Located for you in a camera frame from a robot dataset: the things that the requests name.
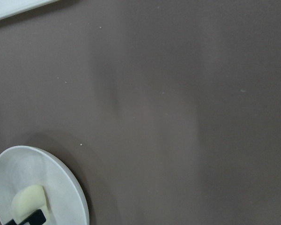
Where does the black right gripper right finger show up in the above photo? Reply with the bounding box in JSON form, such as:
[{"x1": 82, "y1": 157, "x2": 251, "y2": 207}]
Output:
[{"x1": 20, "y1": 209, "x2": 46, "y2": 225}]

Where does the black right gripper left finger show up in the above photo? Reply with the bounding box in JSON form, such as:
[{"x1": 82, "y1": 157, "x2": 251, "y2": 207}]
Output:
[{"x1": 4, "y1": 219, "x2": 15, "y2": 225}]

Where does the cream rectangular tray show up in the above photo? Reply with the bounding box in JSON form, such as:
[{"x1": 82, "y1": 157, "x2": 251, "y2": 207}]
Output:
[{"x1": 0, "y1": 0, "x2": 81, "y2": 23}]

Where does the cream round plate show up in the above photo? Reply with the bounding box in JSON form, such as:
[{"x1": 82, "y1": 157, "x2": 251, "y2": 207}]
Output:
[{"x1": 0, "y1": 146, "x2": 90, "y2": 225}]

